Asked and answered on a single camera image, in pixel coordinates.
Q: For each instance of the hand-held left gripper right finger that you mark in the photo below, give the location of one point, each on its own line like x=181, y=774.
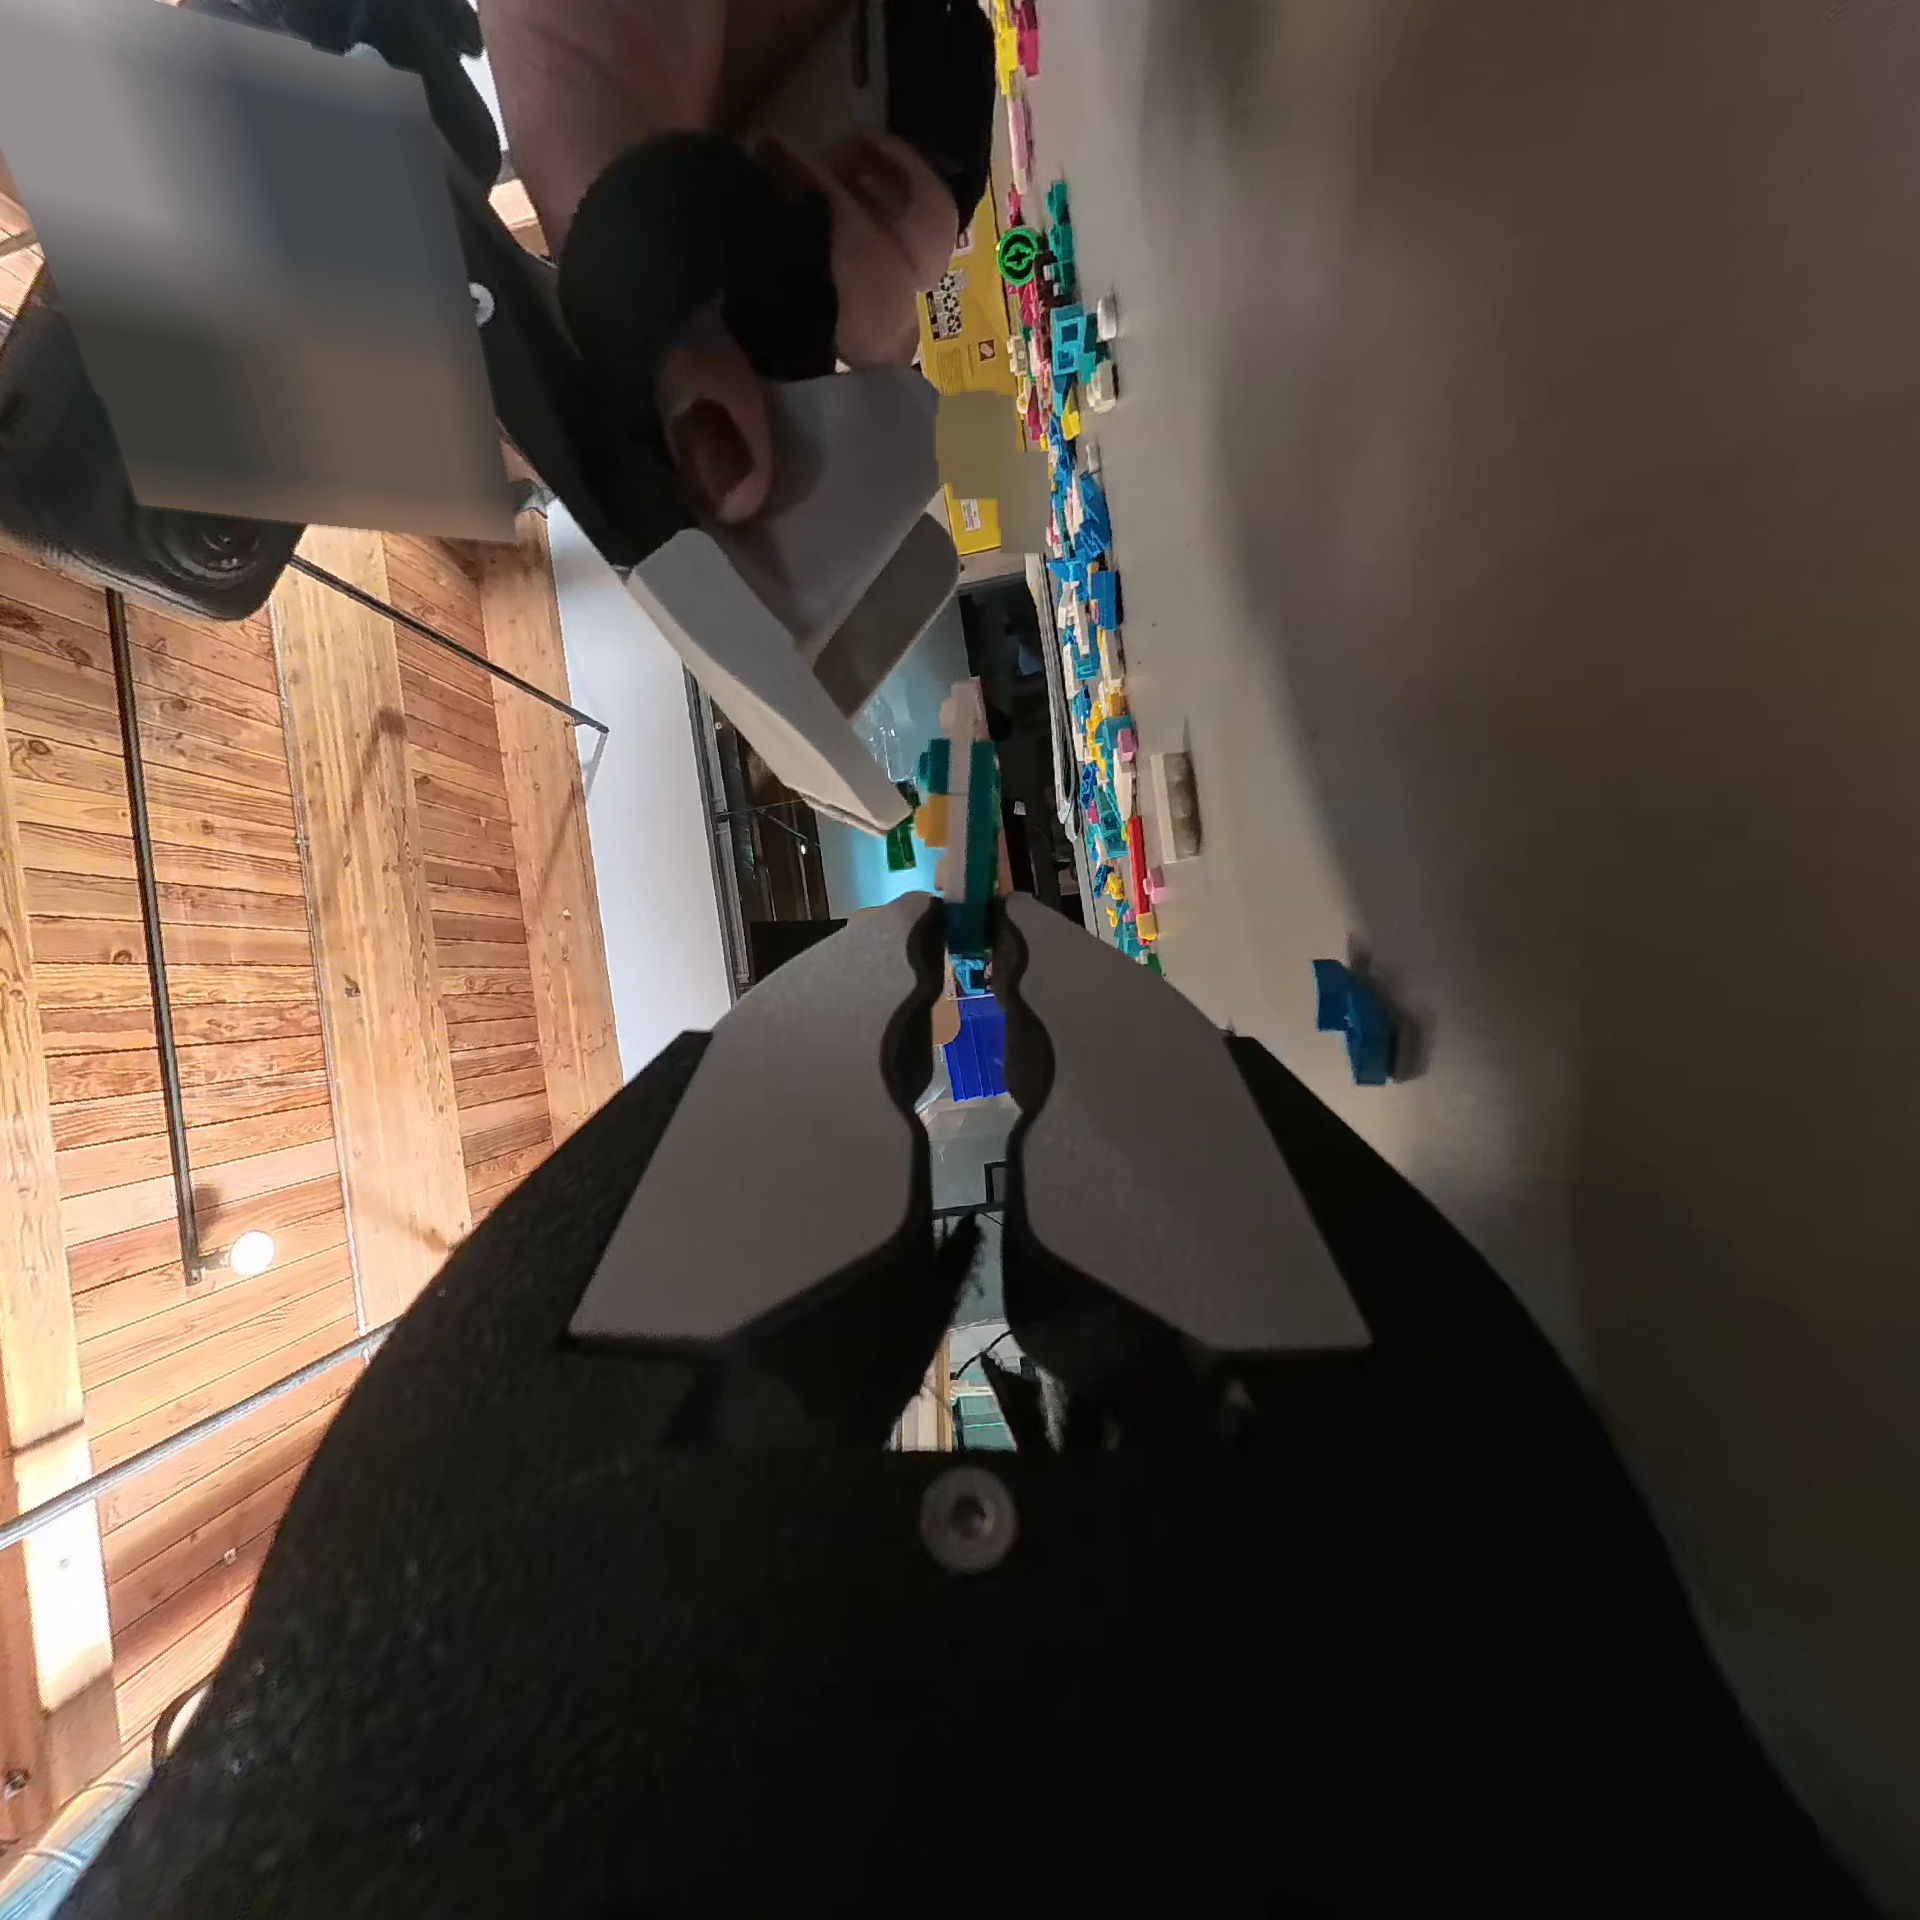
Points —
x=1172, y=1170

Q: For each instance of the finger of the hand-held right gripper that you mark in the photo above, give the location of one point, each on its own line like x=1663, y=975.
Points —
x=751, y=675
x=869, y=510

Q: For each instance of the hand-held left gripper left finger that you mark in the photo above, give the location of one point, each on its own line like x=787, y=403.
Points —
x=765, y=1155

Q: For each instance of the green square brick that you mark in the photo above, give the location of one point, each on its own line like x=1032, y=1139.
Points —
x=901, y=849

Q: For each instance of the white yellow teal brick assembly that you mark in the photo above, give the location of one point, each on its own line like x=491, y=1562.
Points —
x=979, y=810

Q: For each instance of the person's right hand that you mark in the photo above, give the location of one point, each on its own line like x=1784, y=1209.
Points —
x=629, y=75

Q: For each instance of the yellow cardboard box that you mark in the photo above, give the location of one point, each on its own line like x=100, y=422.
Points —
x=975, y=352

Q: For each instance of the blue storage bin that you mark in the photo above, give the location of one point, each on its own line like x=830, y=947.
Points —
x=979, y=1048

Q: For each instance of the pile of small colourful bricks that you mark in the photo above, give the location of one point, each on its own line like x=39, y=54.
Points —
x=1088, y=599

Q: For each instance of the blue small brick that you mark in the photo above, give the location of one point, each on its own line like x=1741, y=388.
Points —
x=1359, y=1020

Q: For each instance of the white long brick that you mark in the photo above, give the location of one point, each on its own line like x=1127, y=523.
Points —
x=1179, y=807

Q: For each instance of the black ceiling pipe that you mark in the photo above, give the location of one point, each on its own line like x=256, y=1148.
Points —
x=150, y=930

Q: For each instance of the round ceiling light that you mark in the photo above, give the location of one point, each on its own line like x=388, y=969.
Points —
x=251, y=1250

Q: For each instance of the metal ceiling rod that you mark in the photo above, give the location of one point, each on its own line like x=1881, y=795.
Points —
x=181, y=1447

